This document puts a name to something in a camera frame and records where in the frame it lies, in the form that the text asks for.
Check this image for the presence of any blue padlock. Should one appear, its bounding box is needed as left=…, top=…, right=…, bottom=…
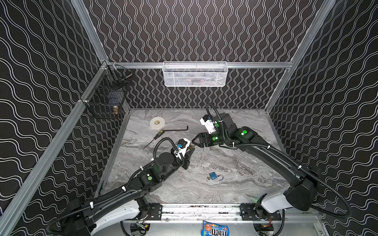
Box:
left=209, top=172, right=224, bottom=181

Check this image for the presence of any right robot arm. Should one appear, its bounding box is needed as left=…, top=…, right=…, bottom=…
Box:
left=193, top=113, right=352, bottom=219

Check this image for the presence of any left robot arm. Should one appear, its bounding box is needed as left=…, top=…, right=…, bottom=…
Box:
left=46, top=145, right=195, bottom=236

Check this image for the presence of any black hex key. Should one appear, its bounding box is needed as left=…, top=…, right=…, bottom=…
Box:
left=163, top=126, right=189, bottom=132

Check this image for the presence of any yellow black screwdriver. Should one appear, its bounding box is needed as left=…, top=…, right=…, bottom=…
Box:
left=144, top=130, right=165, bottom=148

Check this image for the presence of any white tape roll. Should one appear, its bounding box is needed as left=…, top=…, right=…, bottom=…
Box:
left=149, top=117, right=165, bottom=129

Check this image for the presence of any M&M's candy bag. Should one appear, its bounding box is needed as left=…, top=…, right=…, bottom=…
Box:
left=201, top=221, right=229, bottom=236

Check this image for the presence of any brass item in basket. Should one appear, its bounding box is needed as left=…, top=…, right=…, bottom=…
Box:
left=113, top=106, right=119, bottom=116

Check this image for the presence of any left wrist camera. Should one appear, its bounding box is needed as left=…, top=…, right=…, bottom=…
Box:
left=174, top=138, right=191, bottom=160

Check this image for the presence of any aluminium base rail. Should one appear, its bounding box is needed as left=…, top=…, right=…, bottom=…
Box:
left=141, top=203, right=321, bottom=223

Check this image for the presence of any white wire mesh basket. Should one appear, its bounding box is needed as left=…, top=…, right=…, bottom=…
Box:
left=162, top=61, right=228, bottom=87

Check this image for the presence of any black wire basket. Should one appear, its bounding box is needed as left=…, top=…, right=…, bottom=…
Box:
left=84, top=66, right=134, bottom=120

